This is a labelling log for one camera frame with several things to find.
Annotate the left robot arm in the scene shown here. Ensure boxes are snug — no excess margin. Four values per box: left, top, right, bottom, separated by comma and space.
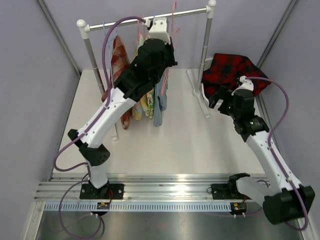
67, 38, 178, 199

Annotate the aluminium mounting rail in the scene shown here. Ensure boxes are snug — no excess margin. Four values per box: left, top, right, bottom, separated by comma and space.
34, 172, 230, 202

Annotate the yellow green floral garment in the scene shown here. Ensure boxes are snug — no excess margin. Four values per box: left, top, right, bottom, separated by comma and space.
140, 88, 155, 120

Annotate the white plastic perforated basket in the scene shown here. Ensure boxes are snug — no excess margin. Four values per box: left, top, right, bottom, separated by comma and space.
200, 57, 216, 107

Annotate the red beige checked garment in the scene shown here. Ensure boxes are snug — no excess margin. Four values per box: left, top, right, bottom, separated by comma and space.
110, 35, 133, 130

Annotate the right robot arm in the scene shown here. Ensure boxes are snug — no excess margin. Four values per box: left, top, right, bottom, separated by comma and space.
209, 86, 315, 225

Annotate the pink hanger on rack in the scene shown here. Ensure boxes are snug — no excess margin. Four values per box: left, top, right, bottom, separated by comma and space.
141, 23, 147, 40
136, 19, 141, 43

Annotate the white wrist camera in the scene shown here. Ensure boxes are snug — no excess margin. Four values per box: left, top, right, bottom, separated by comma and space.
231, 75, 254, 96
143, 17, 171, 45

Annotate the white metal clothes rack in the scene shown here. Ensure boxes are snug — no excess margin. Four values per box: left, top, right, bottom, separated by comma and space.
76, 0, 217, 141

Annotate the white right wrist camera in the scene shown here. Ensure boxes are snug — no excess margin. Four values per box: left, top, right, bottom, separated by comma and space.
231, 75, 254, 96

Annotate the light blue denim garment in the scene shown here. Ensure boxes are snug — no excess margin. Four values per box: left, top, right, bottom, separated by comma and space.
153, 69, 169, 127

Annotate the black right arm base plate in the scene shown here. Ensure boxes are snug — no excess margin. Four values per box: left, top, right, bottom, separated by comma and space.
206, 183, 244, 200

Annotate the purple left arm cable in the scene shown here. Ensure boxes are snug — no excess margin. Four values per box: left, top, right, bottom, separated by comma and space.
53, 16, 148, 238

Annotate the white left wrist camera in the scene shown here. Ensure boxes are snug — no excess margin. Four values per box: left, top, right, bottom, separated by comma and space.
143, 17, 171, 45

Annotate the pink wire hanger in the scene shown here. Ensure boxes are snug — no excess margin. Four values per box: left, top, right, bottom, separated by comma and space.
160, 1, 177, 97

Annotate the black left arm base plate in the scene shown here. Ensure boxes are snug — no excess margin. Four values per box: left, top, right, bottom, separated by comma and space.
79, 183, 124, 200

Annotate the pastel tie-dye garment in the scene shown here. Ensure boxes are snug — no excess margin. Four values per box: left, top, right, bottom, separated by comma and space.
132, 33, 148, 120

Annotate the white slotted cable duct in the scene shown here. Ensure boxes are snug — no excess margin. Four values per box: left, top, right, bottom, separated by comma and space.
44, 201, 231, 212

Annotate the red black plaid skirt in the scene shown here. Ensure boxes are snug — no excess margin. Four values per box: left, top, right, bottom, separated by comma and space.
204, 53, 267, 93

